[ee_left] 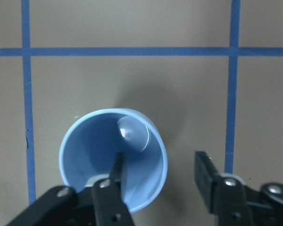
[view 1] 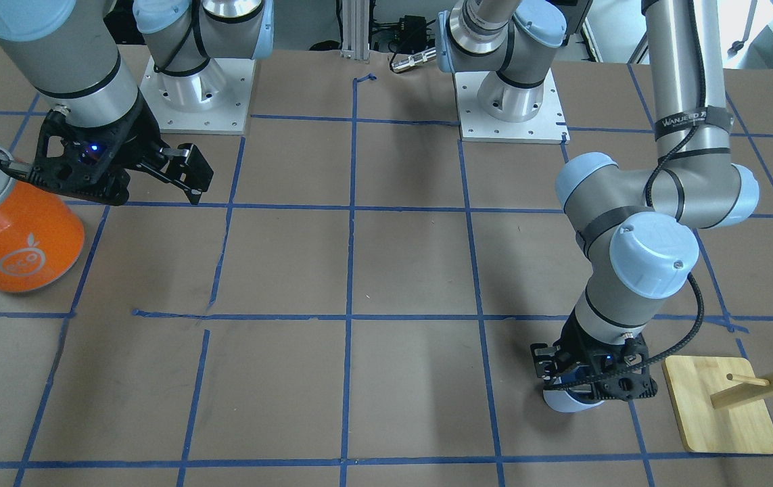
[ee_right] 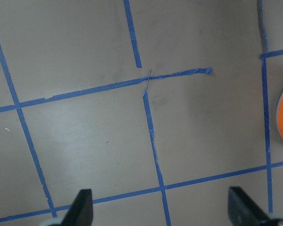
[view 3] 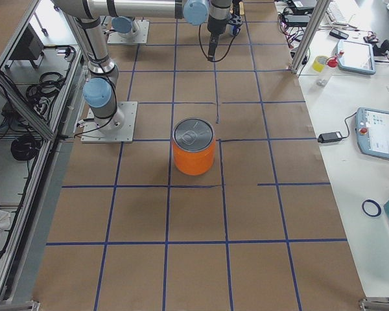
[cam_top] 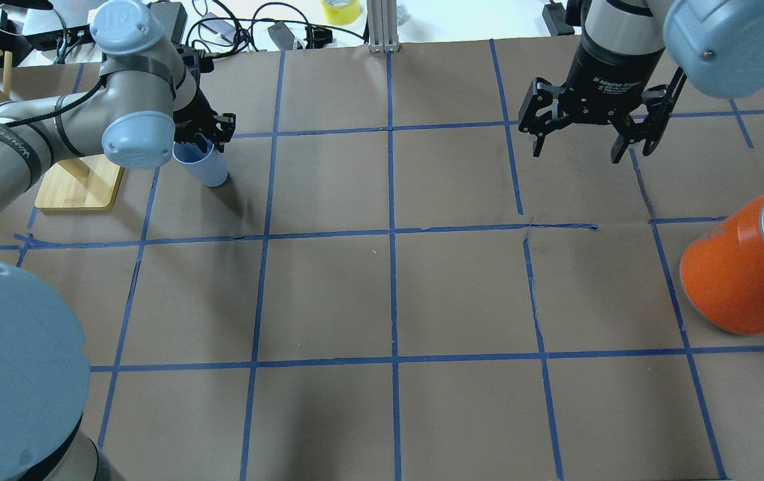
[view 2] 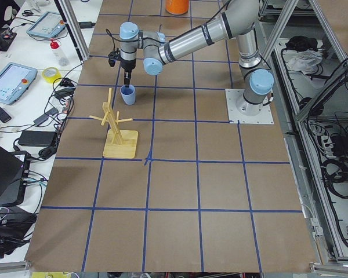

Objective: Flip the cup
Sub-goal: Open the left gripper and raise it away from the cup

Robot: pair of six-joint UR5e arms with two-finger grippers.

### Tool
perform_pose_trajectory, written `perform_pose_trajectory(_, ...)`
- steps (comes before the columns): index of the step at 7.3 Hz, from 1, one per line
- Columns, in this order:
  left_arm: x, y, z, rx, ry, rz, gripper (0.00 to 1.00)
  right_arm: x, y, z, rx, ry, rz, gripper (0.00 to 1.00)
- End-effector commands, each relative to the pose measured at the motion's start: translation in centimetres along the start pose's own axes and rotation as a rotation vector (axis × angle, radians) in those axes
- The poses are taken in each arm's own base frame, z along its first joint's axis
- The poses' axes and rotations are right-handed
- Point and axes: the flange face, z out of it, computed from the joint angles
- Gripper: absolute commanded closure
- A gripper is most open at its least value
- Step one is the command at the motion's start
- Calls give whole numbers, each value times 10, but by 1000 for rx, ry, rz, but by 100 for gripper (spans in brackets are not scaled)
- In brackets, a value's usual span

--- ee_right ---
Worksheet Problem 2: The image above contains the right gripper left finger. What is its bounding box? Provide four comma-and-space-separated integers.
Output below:
40, 189, 93, 226

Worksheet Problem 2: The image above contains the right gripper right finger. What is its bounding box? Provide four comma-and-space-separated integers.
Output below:
228, 186, 283, 226

